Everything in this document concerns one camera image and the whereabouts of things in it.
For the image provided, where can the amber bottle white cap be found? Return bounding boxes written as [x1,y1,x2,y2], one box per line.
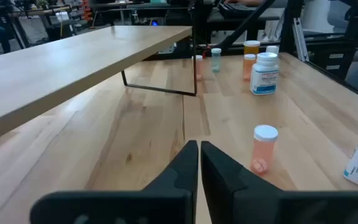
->
[243,40,261,57]

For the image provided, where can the black desk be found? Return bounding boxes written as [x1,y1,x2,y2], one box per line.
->
[206,7,287,41]

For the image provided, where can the grey lid small jar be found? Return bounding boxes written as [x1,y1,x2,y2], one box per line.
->
[265,45,280,56]

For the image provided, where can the pink vial white cap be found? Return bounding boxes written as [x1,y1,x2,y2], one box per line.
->
[242,54,257,82]
[249,124,279,175]
[191,55,204,82]

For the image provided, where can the silver aluminium extrusion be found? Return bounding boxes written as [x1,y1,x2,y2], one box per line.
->
[292,17,310,63]

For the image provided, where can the black metal table frame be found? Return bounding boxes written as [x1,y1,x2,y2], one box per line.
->
[197,0,358,105]

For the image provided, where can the black drawer cabinet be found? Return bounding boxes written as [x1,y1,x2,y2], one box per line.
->
[305,39,356,80]

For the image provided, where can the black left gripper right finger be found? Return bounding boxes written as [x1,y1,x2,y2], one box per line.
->
[200,141,358,224]

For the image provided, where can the orange parts bins rack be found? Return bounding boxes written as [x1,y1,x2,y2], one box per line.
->
[81,0,93,22]

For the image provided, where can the teal vial white cap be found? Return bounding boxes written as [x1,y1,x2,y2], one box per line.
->
[210,47,223,73]

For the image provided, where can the wooden shelf black metal legs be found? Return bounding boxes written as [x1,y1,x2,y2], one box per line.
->
[0,25,198,147]

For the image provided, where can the black keyboard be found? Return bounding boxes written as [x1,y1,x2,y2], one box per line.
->
[218,1,262,18]

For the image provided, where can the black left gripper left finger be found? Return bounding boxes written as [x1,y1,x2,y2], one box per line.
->
[29,139,199,224]

